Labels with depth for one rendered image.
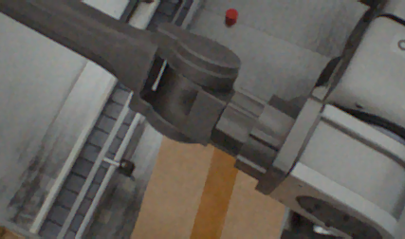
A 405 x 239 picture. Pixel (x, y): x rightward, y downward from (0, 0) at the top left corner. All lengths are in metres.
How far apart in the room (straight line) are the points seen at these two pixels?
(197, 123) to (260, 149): 0.07
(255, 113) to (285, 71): 0.76
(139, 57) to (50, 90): 0.74
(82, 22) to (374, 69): 0.31
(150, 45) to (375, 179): 0.26
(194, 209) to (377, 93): 0.44
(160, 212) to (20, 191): 0.46
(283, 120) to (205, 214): 0.38
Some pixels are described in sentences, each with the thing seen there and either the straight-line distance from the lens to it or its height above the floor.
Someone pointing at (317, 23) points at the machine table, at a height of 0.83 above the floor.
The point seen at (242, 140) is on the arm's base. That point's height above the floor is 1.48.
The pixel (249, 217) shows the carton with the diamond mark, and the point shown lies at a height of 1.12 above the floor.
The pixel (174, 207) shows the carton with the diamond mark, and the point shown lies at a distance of 0.80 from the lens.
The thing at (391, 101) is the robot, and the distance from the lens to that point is 0.45.
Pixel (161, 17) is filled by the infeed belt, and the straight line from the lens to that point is 1.21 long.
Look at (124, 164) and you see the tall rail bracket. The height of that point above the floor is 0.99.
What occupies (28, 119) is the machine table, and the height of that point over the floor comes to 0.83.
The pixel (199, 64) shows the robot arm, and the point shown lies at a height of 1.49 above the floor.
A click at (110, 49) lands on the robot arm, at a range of 0.51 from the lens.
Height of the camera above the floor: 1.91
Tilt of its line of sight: 71 degrees down
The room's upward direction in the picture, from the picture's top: 5 degrees clockwise
